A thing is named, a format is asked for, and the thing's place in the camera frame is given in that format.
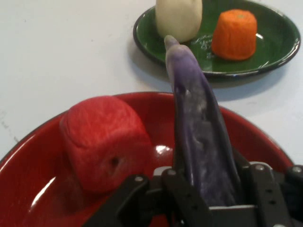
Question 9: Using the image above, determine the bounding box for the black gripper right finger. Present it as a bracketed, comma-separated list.
[233, 151, 303, 227]

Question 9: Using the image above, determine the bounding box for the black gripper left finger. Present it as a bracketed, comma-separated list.
[82, 165, 214, 227]

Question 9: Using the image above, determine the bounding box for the purple toy eggplant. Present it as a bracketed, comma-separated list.
[164, 35, 244, 208]

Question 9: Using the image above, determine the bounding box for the red toy vegetable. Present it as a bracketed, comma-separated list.
[59, 96, 153, 193]

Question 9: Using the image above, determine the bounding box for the green enamel plate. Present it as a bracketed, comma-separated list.
[133, 0, 302, 83]

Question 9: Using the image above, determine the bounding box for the red enamel plate black rim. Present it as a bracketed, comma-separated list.
[0, 91, 295, 227]

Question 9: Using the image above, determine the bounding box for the orange toy carrot piece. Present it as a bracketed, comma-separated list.
[211, 9, 258, 61]

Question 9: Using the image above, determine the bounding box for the white toy vegetable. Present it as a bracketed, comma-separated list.
[155, 0, 203, 44]

